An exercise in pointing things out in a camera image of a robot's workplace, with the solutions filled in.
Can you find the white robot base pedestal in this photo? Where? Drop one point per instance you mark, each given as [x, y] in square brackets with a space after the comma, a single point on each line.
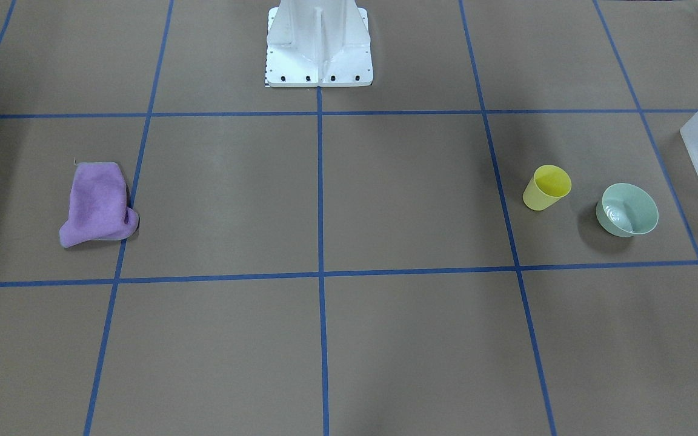
[318, 44]

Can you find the yellow plastic cup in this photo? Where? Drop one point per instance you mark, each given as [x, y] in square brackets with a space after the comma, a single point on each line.
[548, 185]

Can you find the green plastic bowl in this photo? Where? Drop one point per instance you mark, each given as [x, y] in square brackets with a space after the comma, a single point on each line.
[626, 210]

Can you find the purple cloth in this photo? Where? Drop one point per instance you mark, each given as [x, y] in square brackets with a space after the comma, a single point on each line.
[98, 205]

